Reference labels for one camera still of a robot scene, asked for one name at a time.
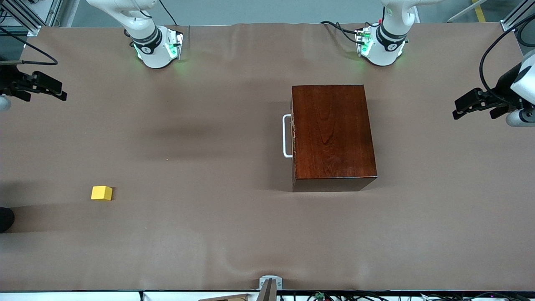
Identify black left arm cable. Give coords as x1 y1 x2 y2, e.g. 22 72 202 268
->
479 15 535 105

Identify black right base cable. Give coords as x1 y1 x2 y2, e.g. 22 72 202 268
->
158 0 178 26

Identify light wooden board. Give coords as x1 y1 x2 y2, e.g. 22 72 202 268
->
199 294 250 301

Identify black round object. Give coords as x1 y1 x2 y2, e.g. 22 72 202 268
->
0 207 15 233

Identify dark brown wooden cabinet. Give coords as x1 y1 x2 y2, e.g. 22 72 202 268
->
290 84 378 193

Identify grey metal mount bracket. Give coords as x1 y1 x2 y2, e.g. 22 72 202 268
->
257 276 283 301

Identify aluminium frame profile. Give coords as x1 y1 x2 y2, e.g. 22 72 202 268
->
500 0 535 32
0 0 63 37

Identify yellow block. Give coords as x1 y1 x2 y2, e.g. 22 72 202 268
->
91 186 113 201

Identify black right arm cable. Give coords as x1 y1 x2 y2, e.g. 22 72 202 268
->
0 25 59 66

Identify yellow floor tape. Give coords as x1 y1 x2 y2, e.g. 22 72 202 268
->
471 0 488 23

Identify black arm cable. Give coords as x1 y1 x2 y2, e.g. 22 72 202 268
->
0 25 59 66
479 15 535 105

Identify light wood drawer white handle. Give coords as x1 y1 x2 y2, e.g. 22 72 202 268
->
283 114 296 159

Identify black left base cables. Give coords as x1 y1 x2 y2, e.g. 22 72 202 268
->
320 19 383 44

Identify brown table mat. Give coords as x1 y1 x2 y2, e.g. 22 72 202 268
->
0 23 535 292

